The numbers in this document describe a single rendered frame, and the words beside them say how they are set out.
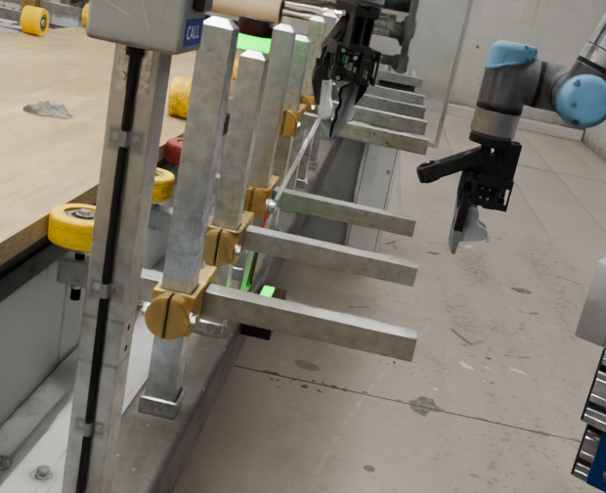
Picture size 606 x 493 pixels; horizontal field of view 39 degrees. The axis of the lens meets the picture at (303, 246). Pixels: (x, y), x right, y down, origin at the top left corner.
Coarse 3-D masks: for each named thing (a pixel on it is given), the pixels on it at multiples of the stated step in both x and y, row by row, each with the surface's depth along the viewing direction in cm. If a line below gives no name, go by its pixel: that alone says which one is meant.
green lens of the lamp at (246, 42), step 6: (240, 36) 136; (246, 36) 136; (252, 36) 136; (240, 42) 137; (246, 42) 136; (252, 42) 136; (258, 42) 136; (264, 42) 136; (270, 42) 138; (246, 48) 136; (252, 48) 136; (258, 48) 136; (264, 48) 137
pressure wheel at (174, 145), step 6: (174, 138) 150; (180, 138) 151; (168, 144) 147; (174, 144) 146; (180, 144) 147; (168, 150) 147; (174, 150) 146; (180, 150) 145; (168, 156) 147; (174, 156) 146; (180, 156) 146; (174, 162) 146
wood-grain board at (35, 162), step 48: (0, 48) 214; (48, 48) 230; (96, 48) 249; (0, 96) 159; (48, 96) 168; (96, 96) 177; (0, 144) 127; (48, 144) 132; (96, 144) 138; (0, 192) 105; (48, 192) 109; (96, 192) 117; (0, 240) 90
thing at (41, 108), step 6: (42, 102) 152; (48, 102) 152; (24, 108) 150; (30, 108) 150; (36, 108) 151; (42, 108) 152; (48, 108) 152; (54, 108) 152; (60, 108) 152; (42, 114) 150; (54, 114) 151; (60, 114) 151; (66, 114) 152
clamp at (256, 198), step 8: (272, 176) 153; (272, 184) 147; (248, 192) 141; (256, 192) 141; (264, 192) 143; (272, 192) 147; (248, 200) 142; (256, 200) 142; (264, 200) 142; (248, 208) 142; (256, 208) 142; (264, 208) 142; (256, 216) 142; (264, 216) 144
